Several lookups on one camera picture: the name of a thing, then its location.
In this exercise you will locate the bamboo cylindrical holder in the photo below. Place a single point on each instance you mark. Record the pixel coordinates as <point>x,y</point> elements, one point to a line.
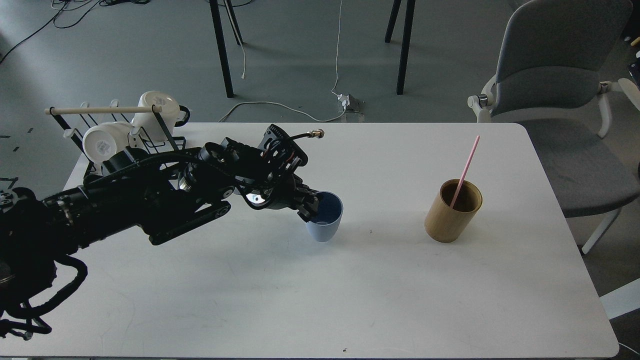
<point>452,211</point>

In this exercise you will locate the black table leg left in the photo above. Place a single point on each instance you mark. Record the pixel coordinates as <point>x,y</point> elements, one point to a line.
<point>220,40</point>

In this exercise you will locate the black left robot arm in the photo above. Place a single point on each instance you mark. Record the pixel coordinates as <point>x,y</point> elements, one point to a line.
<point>166,194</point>

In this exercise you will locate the grey office chair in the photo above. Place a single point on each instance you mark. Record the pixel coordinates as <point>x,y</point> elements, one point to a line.
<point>550,58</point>

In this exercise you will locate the white mug lying on rack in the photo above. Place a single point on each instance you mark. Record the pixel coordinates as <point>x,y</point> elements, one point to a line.
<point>103,141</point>

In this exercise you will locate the black wire dish rack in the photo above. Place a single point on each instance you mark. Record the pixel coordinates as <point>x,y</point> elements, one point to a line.
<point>75,121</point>

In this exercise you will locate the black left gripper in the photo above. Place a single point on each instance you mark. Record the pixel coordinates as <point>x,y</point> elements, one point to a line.
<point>265,174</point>

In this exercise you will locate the white mug upright on rack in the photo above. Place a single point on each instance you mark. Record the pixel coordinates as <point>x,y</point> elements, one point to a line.
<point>169,115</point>

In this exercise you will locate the black table leg right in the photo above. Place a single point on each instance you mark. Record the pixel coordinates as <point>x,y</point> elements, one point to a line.
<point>405,41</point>

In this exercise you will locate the black table leg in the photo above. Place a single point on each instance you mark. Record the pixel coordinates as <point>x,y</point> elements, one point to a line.
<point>220,40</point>
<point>405,41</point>

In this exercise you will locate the blue plastic cup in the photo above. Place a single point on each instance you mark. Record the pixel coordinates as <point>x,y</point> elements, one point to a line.
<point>323,226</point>

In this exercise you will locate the white power adapter on floor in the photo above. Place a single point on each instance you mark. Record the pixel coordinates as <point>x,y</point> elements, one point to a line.
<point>348,103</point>

